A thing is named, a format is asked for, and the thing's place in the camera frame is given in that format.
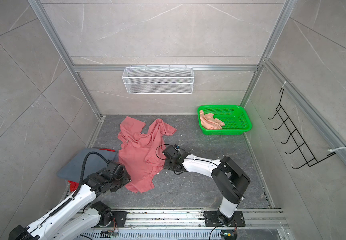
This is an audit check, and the pink-red t-shirt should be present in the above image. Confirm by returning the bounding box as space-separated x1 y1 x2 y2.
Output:
118 117 176 193

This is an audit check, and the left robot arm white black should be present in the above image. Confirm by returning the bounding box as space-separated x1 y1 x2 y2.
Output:
8 162 131 240

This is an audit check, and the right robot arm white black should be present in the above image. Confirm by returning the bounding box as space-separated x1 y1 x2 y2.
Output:
162 144 251 225

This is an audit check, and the folded grey t-shirt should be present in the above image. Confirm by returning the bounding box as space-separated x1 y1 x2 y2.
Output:
57 147 120 183

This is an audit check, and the folded red t-shirt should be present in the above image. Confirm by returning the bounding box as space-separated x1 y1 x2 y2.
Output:
57 148 118 192

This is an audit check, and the light peach t-shirt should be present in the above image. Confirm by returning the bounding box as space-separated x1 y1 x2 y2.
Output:
199 110 225 130

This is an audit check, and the green plastic laundry basket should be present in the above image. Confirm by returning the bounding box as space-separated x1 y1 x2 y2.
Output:
197 105 252 136

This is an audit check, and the white zip tie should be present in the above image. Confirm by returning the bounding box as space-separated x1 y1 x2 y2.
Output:
327 147 346 153

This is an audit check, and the black corrugated cable hose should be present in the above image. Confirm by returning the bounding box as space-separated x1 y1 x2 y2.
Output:
70 151 111 199

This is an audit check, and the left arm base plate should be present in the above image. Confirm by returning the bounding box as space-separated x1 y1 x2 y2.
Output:
93 211 128 228

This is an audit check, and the aluminium mounting rail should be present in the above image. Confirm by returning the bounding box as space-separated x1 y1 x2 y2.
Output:
40 209 289 231

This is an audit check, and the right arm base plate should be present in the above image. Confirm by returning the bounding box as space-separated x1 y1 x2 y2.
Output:
202 211 246 227

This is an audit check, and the white wire mesh shelf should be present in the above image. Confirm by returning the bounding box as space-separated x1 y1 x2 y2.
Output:
122 67 195 95

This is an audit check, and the black wire hook rack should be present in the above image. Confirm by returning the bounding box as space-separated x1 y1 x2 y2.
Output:
267 89 336 170

